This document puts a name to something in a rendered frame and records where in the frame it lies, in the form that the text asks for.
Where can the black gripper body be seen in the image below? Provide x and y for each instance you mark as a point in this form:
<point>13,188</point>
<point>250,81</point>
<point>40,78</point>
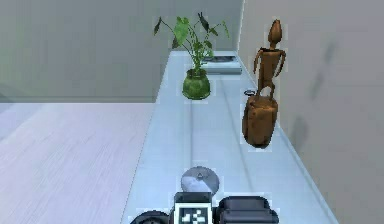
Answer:
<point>150,218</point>

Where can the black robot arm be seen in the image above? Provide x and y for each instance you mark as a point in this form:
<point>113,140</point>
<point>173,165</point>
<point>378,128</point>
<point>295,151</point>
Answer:
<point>246,210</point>

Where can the green potted house plant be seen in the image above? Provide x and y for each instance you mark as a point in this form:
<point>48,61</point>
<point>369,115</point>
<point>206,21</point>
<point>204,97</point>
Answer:
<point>196,85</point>

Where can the brown wooden figure statue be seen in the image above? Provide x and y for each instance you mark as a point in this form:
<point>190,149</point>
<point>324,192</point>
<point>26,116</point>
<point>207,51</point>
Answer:
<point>260,116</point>

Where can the grey flat box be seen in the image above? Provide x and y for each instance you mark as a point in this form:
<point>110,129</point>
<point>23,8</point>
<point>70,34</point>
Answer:
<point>223,66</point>

